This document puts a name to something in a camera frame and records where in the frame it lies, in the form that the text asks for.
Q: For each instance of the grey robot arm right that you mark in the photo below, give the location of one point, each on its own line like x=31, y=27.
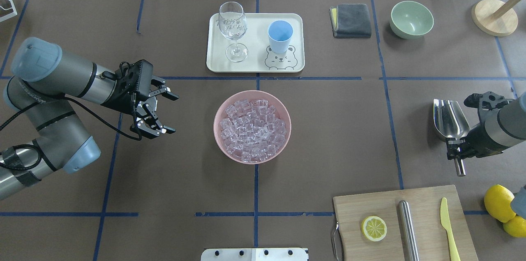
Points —
x=502, y=125

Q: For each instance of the clear wine glass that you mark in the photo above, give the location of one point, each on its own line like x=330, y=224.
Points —
x=233, y=26

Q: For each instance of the stainless steel cylinder tool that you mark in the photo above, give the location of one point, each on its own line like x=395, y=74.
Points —
x=408, y=232

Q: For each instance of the green bowl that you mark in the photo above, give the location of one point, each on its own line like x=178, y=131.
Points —
x=411, y=20

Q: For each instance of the white wire cup rack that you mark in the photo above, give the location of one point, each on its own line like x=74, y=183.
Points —
x=7, y=10

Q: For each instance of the lemon half slice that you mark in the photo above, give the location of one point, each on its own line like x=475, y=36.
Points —
x=374, y=228

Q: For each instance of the grey folded cloth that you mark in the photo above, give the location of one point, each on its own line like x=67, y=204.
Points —
x=350, y=21

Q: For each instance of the light blue cup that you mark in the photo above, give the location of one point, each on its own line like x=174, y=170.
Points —
x=279, y=34

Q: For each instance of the pink bowl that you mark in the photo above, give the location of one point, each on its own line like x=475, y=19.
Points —
x=251, y=95

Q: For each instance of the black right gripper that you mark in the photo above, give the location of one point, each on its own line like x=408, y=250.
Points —
x=479, y=136

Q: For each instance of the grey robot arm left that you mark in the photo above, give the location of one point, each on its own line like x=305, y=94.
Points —
x=46, y=81

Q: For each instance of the cream bear serving tray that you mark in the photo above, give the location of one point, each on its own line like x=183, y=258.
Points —
x=261, y=58

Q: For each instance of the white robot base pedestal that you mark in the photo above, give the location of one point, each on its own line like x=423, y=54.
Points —
x=256, y=254

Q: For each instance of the wooden mug tree stand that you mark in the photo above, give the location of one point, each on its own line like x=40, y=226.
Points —
x=495, y=17

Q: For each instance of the yellow plastic knife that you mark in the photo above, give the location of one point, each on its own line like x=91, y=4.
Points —
x=446, y=224

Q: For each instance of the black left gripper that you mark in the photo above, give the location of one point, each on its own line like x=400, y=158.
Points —
x=116, y=102

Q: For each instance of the whole yellow lemon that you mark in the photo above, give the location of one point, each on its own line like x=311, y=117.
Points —
x=497, y=201

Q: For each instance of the clear ice cubes pile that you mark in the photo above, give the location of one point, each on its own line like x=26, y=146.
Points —
x=252, y=131

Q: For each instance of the stainless steel ice scoop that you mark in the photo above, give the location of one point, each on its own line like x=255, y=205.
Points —
x=451, y=126

